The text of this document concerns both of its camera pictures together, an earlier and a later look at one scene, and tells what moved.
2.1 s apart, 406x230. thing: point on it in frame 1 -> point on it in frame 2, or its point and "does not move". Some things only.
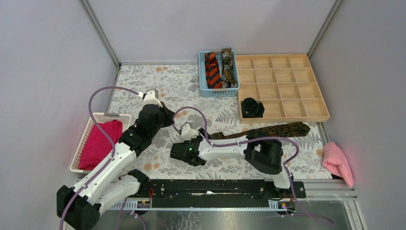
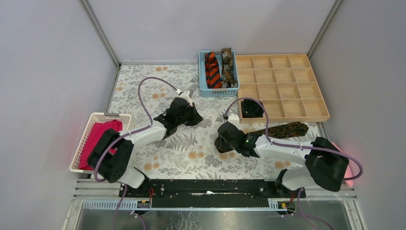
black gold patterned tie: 282,130 does not move
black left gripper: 168,115 -> 189,112
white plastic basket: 124,119 does not move
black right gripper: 187,142 -> 220,144
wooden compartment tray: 286,86 does not move
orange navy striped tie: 213,74 does not move
